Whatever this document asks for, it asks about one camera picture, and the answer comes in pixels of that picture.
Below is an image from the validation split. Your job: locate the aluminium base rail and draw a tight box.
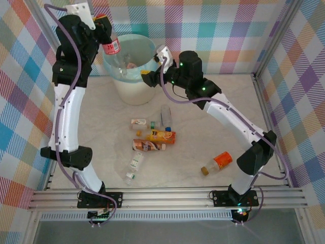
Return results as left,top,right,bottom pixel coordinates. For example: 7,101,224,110
26,187,308,212

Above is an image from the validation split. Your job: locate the yellow orange juice bottle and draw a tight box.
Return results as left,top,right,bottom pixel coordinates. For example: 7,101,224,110
145,127,177,144

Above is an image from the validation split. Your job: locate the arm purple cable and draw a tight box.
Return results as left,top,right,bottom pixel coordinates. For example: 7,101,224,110
43,4,120,228
159,57,290,226

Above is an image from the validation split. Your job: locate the turquoise bin liner bag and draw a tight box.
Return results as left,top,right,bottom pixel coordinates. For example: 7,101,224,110
102,34,157,83

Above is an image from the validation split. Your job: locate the small white label bottle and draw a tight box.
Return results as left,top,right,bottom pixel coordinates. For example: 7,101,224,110
131,118,162,131

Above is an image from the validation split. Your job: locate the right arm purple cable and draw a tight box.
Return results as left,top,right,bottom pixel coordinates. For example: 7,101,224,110
159,57,290,226

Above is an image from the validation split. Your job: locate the grey slotted cable duct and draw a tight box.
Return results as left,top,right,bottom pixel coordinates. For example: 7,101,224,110
40,212,236,222

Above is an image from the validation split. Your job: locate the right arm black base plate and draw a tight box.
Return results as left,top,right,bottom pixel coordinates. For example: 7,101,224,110
211,190,260,208

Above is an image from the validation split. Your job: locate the right controller board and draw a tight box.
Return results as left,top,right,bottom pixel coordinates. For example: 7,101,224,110
232,208,249,218

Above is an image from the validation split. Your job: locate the white plastic bin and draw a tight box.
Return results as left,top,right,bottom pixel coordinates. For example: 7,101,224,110
102,34,157,106

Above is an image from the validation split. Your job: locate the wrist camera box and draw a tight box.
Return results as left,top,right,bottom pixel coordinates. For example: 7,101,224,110
64,2,96,30
154,45,177,74

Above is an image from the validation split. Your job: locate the left controller board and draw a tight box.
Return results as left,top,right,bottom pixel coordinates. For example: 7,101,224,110
87,209,114,222

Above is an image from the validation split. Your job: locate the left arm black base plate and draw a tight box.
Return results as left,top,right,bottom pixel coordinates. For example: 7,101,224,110
77,191,124,209

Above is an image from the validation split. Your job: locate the orange label bottle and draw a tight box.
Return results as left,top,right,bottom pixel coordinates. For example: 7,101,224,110
200,151,234,176

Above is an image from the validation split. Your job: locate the red label red cap bottle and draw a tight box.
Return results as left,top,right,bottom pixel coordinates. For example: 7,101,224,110
97,13,129,77

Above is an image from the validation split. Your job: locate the brown coffee drink bottle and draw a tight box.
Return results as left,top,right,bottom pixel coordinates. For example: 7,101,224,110
132,138,167,153

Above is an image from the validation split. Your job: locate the aluminium frame post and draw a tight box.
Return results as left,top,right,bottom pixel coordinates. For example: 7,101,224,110
252,0,305,79
26,0,78,82

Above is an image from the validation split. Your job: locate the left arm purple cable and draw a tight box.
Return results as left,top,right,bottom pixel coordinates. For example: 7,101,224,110
43,4,120,228

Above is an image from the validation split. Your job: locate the clear bottle green white label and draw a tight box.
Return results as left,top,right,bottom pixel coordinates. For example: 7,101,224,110
123,151,145,186

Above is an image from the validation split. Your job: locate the controller board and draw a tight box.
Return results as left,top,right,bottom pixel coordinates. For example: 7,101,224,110
232,208,249,218
87,209,114,222

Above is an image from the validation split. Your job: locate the aluminium table edge rail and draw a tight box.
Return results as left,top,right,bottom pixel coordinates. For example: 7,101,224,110
252,75,309,244
22,76,79,244

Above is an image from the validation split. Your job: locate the clear bottle blue cap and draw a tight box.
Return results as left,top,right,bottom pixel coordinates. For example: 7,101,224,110
160,104,174,128

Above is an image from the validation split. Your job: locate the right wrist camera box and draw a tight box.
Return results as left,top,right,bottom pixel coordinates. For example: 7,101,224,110
154,45,177,74

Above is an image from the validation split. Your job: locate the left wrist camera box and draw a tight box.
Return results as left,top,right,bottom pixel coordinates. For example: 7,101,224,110
64,2,96,30

